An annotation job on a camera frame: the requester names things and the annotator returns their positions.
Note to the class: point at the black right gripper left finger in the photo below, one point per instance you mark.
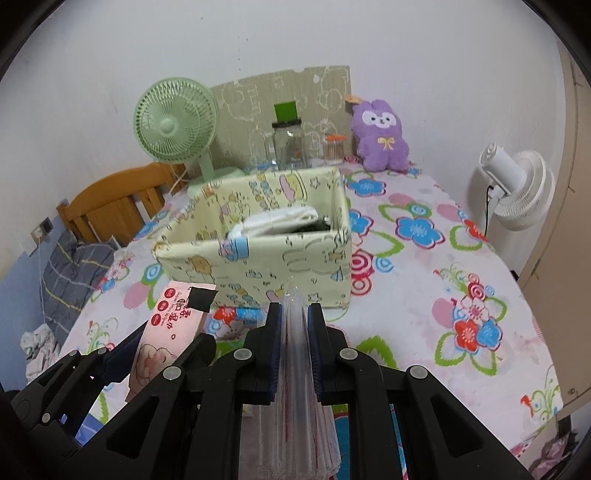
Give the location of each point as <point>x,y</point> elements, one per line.
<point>185,424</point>

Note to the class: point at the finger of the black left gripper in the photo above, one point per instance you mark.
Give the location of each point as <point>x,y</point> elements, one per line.
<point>200,298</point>
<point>68,389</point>

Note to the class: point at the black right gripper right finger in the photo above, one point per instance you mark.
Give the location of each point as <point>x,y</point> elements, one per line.
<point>402,424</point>

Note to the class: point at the pink tissue pack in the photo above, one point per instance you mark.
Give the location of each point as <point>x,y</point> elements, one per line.
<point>169,329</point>

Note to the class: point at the clear plastic packet stack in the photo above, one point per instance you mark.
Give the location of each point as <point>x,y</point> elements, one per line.
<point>294,437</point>

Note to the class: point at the crumpled white grey cloth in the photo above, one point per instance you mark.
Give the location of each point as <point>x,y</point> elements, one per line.
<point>41,351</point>

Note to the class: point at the yellow cartoon fabric storage box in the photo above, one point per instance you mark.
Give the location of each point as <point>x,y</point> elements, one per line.
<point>252,272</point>

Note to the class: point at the white folded cloth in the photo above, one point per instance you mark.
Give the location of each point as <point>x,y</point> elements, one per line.
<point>276,221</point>

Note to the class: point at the grey plaid pillow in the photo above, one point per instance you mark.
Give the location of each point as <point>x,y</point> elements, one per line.
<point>70,277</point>

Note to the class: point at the floral tablecloth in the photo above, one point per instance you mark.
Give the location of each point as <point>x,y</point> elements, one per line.
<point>427,289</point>

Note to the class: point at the glass mason jar mug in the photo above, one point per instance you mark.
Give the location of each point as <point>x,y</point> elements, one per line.
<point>285,147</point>

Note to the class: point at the green desk fan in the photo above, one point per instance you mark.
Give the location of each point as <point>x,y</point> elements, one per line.
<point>175,122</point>

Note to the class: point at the beige patterned cardboard panel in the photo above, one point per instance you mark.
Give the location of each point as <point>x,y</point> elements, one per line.
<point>246,111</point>

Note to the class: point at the green cup on jar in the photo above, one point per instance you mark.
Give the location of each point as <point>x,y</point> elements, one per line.
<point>286,111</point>

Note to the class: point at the purple bunny plush toy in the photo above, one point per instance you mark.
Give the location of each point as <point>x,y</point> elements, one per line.
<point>379,137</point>

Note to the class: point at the white standing fan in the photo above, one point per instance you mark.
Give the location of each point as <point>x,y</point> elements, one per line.
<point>521,188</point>

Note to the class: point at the wall power socket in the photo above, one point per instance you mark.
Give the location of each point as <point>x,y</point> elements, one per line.
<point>41,231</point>

